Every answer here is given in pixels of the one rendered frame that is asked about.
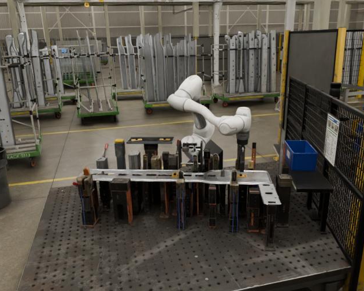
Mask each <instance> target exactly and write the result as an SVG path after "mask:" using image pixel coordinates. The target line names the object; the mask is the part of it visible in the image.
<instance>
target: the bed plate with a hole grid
mask: <svg viewBox="0 0 364 291"><path fill-rule="evenodd" d="M255 170H265V171H267V172H268V173H269V175H270V178H271V179H272V184H274V187H275V189H276V174H278V161H271V162H262V163H256V164H255ZM78 195H79V192H78V187H77V186H76V185H70V186H61V187H55V188H50V189H49V192H48V195H47V198H46V202H45V204H44V207H43V211H42V214H41V216H40V220H39V223H38V227H37V229H36V233H35V236H34V239H33V242H32V245H31V249H30V251H29V254H28V257H27V261H26V264H25V267H24V270H23V274H22V276H21V279H20V283H19V285H18V288H17V291H266V290H271V289H276V288H281V287H285V286H290V285H295V284H299V283H304V282H308V281H314V280H318V279H323V278H327V277H333V276H336V275H342V274H346V273H350V272H351V266H350V264H349V262H348V261H347V259H346V257H345V256H344V254H343V253H342V251H341V249H340V247H339V246H338V244H337V242H336V240H335V239H334V237H333V236H332V234H331V232H330V230H329V229H328V227H327V225H326V229H325V231H326V232H327V234H321V233H320V231H319V230H318V228H319V227H320V223H321V221H312V220H311V218H310V216H309V212H318V210H317V208H316V206H315V205H314V203H313V201H312V204H311V206H312V208H313V209H307V207H306V205H305V204H307V195H308V193H307V192H296V190H295V188H294V186H293V184H292V186H291V198H290V206H289V220H288V226H289V228H287V227H276V224H274V241H273V242H274V246H275V249H276V250H275V251H265V248H264V245H263V240H265V239H266V235H265V234H261V230H260V227H259V228H258V229H259V232H256V233H252V232H248V229H246V224H247V223H248V212H249V207H247V209H246V211H247V215H238V218H237V219H238V225H239V226H240V227H239V230H238V233H233V234H232V233H230V234H227V231H229V227H228V225H229V218H228V217H227V208H228V185H226V189H225V211H226V215H219V210H220V204H216V205H215V215H216V227H217V228H218V229H217V230H216V229H211V228H208V226H207V222H209V214H210V205H209V202H204V198H205V183H204V184H203V208H204V216H203V217H197V216H196V215H197V206H194V204H193V212H192V217H186V220H187V225H188V228H187V229H185V230H181V229H177V227H176V221H177V216H172V212H173V208H174V206H173V202H170V201H169V206H171V209H170V213H169V218H160V214H161V206H159V205H154V204H153V205H152V207H157V210H156V212H155V215H154V216H153V217H148V216H140V213H139V215H133V219H138V222H137V224H136V226H135V227H118V226H110V224H111V223H112V221H113V219H114V210H113V208H112V210H111V212H110V213H109V214H101V212H102V210H103V203H99V204H101V205H102V206H101V207H100V209H99V210H98V212H97V216H98V219H99V223H97V224H95V226H94V228H91V227H86V228H81V226H82V225H83V222H82V217H81V213H82V206H81V198H80V196H78ZM110 206H111V207H113V199H111V200H110ZM143 207H144V206H143V202H142V204H141V210H142V208H143ZM140 212H141V211H140Z"/></svg>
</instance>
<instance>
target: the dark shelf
mask: <svg viewBox="0 0 364 291"><path fill-rule="evenodd" d="M273 148H274V150H275V151H276V153H277V155H278V157H279V151H280V145H279V144H273ZM284 166H288V167H289V174H290V175H291V177H292V184H293V186H294V188H295V190H296V192H317V193H333V190H334V189H333V188H332V186H331V185H330V183H329V182H328V181H327V180H326V178H325V177H324V176H323V175H322V173H321V172H320V171H319V169H318V168H317V167H316V170H315V171H293V170H292V169H291V168H290V166H289V164H288V163H287V161H286V160H285V161H284Z"/></svg>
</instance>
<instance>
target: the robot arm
mask: <svg viewBox="0 0 364 291"><path fill-rule="evenodd" d="M201 88H202V79H201V78H200V77H199V76H197V75H192V76H190V77H188V78H187V79H185V80H184V82H183V83H182V84H181V86H180V87H179V89H178V90H177V91H176V92H175V93H174V94H171V95H170V96H169V97H168V103H169V104H170V106H172V107H173V108H174V109H176V110H180V111H185V112H191V113H192V116H193V119H194V130H193V134H192V136H186V137H184V138H183V139H182V141H181V146H183V143H197V144H198V145H197V146H196V147H200V141H203V150H204V148H205V145H206V144H207V142H208V141H209V140H210V138H211V137H212V135H213V133H214V130H215V126H217V127H218V130H219V131H220V133H221V134H222V135H225V136H231V135H234V134H236V138H237V144H238V145H239V166H240V172H244V164H245V162H244V161H245V149H246V148H245V145H247V144H248V138H249V137H250V127H251V111H250V109H249V108H247V107H239V108H238V109H237V111H236V115H235V116H234V117H233V116H225V115H223V116H222V117H216V116H214V115H213V114H212V113H211V111H210V110H209V109H208V108H206V107H205V106H203V105H201V102H200V93H201ZM192 150H194V149H193V148H190V149H189V151H188V152H183V153H185V155H186V156H187V157H188V158H189V159H190V160H191V151H192Z"/></svg>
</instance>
